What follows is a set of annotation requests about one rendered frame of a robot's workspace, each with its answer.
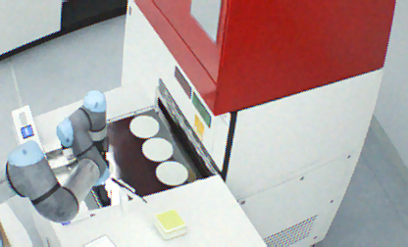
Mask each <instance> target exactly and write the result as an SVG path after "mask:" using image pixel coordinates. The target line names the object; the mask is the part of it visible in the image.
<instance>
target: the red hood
mask: <svg viewBox="0 0 408 247"><path fill-rule="evenodd" d="M133 2H134V3H135V4H136V6H137V7H138V8H139V10H140V11H141V12H142V14H143V16H145V19H146V20H147V21H148V22H149V23H150V25H152V27H153V28H154V30H155V32H156V33H157V34H158V35H159V38H161V40H162V41H163V43H164V44H165V45H166V46H167V47H166V48H167V49H168V51H170V53H171V54H172V56H173V57H174V58H175V59H176V60H177V62H178V65H179V67H180V68H181V70H182V71H183V72H184V73H185V74H186V76H187V77H188V79H189V80H190V82H191V83H192V85H193V86H194V88H195V89H196V91H197V92H198V94H199V95H200V96H201V98H202V99H203V101H204V102H205V104H206V105H207V107H208V108H209V110H210V111H211V113H212V114H213V115H214V117H216V116H220V115H223V114H226V113H230V112H233V111H237V110H240V109H243V108H247V107H250V106H253V105H257V104H259V103H262V102H266V101H269V100H270V101H271V100H275V99H278V98H280V97H283V96H286V95H288V94H294V93H298V92H300V91H303V90H306V89H311V88H314V87H316V86H322V85H324V84H326V83H331V82H333V81H338V80H341V79H343V78H348V77H350V76H355V75H358V74H363V73H366V72H369V71H374V70H375V69H379V68H383V66H384V62H385V56H386V52H387V47H388V41H389V38H390V32H391V27H392V22H393V18H394V16H393V15H394V11H395V10H394V9H395V5H396V0H133Z"/></svg>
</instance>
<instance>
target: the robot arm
mask: <svg viewBox="0 0 408 247"><path fill-rule="evenodd" d="M106 117H107V100H106V97H105V95H104V93H103V92H102V91H101V90H91V91H89V92H87V93H86V94H85V95H84V100H83V105H82V106H80V108H78V109H77V110H75V111H74V112H73V113H72V114H71V115H69V116H68V117H67V118H65V119H64V120H63V121H61V122H60V123H59V124H58V126H57V136H58V138H59V140H60V141H61V142H62V145H64V146H65V147H69V146H71V148H72V149H73V152H74V153H75V155H76V158H77V160H78V163H77V165H76V167H75V168H74V169H73V170H72V172H71V173H70V175H69V176H68V177H67V179H65V181H64V182H63V183H62V184H60V182H59V181H58V178H57V177H56V176H55V175H54V172H53V171H52V169H51V167H50V165H49V164H48V161H47V160H46V158H45V154H44V153H43V151H42V150H41V148H40V147H39V144H38V143H37V141H33V140H30V141H28V142H26V143H23V144H22V145H21V146H18V147H17V148H16V149H13V151H12V152H10V153H9V155H8V161H7V163H6V166H5V167H6V168H5V169H4V170H3V171H2V172H1V171H0V205H2V204H4V203H6V202H7V201H9V200H11V199H13V198H14V197H16V196H20V197H22V198H24V197H25V198H26V196H28V199H29V201H30V202H31V204H32V205H33V207H34V209H35V210H36V211H37V212H38V213H39V215H41V216H42V217H43V218H45V219H47V220H48V221H50V222H57V223H65V222H71V221H72V220H73V219H74V218H75V217H76V216H77V213H78V212H79V204H80V203H81V201H82V200H83V199H84V198H85V196H86V195H87V193H88V192H89V190H91V187H92V186H93V185H94V186H98V185H100V184H103V183H104V182H105V181H106V180H108V179H109V178H110V176H111V175H110V172H109V166H110V163H109V160H106V158H107V155H106V153H109V136H107V130H106ZM106 138H107V141H106ZM0 247H3V237H2V233H1V231H0Z"/></svg>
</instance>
